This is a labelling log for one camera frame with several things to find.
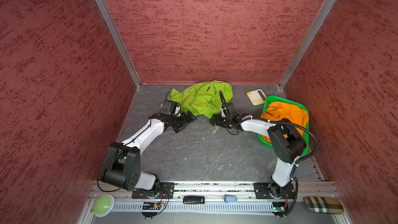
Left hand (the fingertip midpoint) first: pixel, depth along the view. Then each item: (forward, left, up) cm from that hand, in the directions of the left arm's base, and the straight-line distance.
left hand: (191, 124), depth 86 cm
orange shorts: (+9, -51, +3) cm, 52 cm away
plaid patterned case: (-36, -63, -7) cm, 73 cm away
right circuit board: (-37, -43, -11) cm, 58 cm away
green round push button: (-37, +38, -8) cm, 54 cm away
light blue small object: (-34, -20, -9) cm, 41 cm away
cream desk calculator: (+30, -47, -9) cm, 56 cm away
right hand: (+5, -14, -8) cm, 16 cm away
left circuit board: (-37, +17, -12) cm, 43 cm away
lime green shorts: (+23, -6, -4) cm, 24 cm away
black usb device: (-35, -3, -7) cm, 36 cm away
